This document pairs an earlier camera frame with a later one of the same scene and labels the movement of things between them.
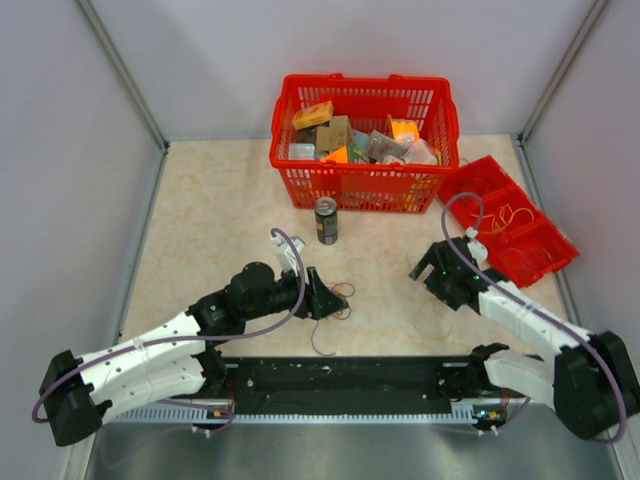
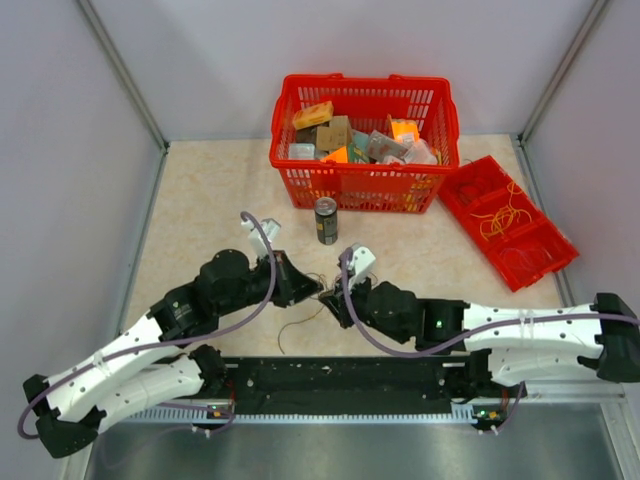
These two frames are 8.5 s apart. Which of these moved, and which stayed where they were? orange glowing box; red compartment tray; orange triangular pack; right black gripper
Moved: right black gripper
Stayed: orange glowing box; red compartment tray; orange triangular pack
